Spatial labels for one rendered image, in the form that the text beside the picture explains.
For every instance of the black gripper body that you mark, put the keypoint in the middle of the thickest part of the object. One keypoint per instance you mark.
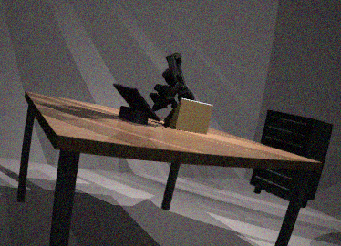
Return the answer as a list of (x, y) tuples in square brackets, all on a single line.
[(168, 99)]

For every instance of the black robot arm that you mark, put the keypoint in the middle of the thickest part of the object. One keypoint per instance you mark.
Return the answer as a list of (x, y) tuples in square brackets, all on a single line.
[(175, 79)]

